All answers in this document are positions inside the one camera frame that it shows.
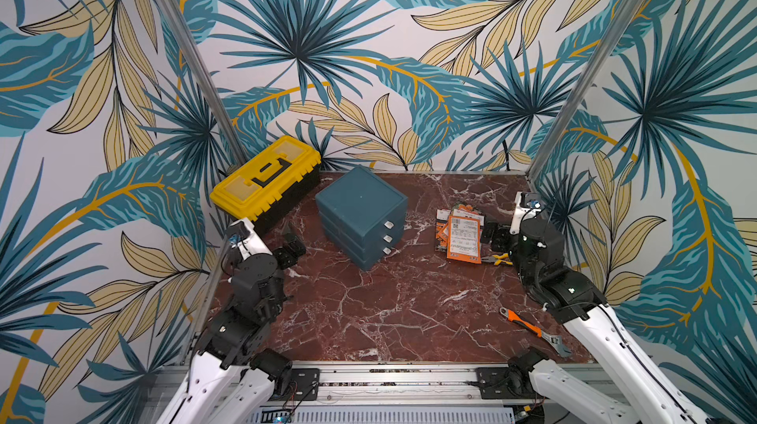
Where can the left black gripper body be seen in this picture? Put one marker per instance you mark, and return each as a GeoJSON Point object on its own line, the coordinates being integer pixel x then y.
{"type": "Point", "coordinates": [276, 308]}

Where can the teal bottom drawer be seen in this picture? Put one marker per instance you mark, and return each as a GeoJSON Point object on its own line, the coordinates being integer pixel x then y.
{"type": "Point", "coordinates": [364, 257]}

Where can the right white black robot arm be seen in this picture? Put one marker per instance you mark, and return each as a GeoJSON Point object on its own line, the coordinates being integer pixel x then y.
{"type": "Point", "coordinates": [650, 396]}

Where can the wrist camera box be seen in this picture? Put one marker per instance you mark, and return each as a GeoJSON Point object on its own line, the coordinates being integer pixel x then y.
{"type": "Point", "coordinates": [527, 205]}
{"type": "Point", "coordinates": [244, 242]}

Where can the orange white seed bag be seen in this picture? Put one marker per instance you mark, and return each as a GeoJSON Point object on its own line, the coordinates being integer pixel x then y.
{"type": "Point", "coordinates": [464, 242]}

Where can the teal three-drawer cabinet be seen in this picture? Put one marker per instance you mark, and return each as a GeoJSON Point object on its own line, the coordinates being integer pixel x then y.
{"type": "Point", "coordinates": [359, 183]}

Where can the right aluminium corner post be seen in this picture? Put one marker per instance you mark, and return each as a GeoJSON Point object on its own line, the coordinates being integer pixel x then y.
{"type": "Point", "coordinates": [614, 32]}

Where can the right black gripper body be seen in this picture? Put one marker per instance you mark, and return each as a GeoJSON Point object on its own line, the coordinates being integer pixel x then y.
{"type": "Point", "coordinates": [506, 236]}

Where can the teal top drawer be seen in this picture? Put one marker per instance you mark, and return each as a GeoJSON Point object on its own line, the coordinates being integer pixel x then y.
{"type": "Point", "coordinates": [364, 215]}

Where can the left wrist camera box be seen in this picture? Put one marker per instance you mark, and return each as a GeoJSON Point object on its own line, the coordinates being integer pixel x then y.
{"type": "Point", "coordinates": [244, 242]}

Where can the aluminium corner post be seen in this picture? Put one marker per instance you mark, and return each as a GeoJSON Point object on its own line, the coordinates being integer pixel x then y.
{"type": "Point", "coordinates": [185, 41]}
{"type": "Point", "coordinates": [614, 32]}

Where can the yellow handled pliers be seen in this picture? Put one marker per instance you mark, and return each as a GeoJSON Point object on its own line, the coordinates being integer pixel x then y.
{"type": "Point", "coordinates": [497, 260]}

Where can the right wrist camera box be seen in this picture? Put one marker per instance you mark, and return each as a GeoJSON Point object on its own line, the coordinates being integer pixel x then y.
{"type": "Point", "coordinates": [527, 205]}

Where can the teal drawer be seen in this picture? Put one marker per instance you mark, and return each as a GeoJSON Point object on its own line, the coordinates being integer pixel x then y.
{"type": "Point", "coordinates": [364, 257]}
{"type": "Point", "coordinates": [376, 239]}
{"type": "Point", "coordinates": [364, 215]}

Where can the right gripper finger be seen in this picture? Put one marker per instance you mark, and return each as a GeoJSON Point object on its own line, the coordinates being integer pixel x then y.
{"type": "Point", "coordinates": [488, 232]}
{"type": "Point", "coordinates": [502, 240]}

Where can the left aluminium corner post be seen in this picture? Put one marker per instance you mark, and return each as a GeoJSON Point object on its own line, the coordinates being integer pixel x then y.
{"type": "Point", "coordinates": [185, 41]}

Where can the orange flower seed bag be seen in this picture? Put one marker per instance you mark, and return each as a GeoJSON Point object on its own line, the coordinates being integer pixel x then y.
{"type": "Point", "coordinates": [442, 216]}

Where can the yellow black toolbox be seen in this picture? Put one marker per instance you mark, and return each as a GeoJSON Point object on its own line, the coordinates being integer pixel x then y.
{"type": "Point", "coordinates": [270, 185]}

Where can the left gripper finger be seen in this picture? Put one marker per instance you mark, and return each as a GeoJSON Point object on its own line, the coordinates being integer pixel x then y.
{"type": "Point", "coordinates": [294, 245]}
{"type": "Point", "coordinates": [285, 259]}

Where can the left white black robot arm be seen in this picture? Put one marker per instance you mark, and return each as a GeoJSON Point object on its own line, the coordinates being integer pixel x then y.
{"type": "Point", "coordinates": [230, 374]}

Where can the orange fruit seed bag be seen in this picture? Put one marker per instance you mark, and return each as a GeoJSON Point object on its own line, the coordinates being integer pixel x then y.
{"type": "Point", "coordinates": [442, 236]}

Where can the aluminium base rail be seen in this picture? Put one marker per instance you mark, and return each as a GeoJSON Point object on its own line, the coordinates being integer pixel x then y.
{"type": "Point", "coordinates": [366, 392]}

